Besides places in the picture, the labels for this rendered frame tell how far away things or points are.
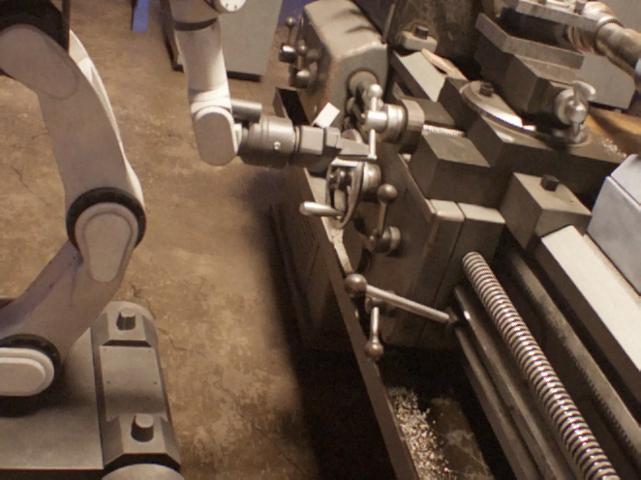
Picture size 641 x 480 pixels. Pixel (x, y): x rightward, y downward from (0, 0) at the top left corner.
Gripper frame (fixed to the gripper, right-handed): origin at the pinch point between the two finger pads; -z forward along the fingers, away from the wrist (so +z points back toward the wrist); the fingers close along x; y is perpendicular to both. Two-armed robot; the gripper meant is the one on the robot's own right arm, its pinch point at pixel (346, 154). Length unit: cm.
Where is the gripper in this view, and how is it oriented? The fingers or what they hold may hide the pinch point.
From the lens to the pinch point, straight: 144.7
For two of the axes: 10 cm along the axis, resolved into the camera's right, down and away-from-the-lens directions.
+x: -3.0, 2.2, 9.3
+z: -9.5, -1.3, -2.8
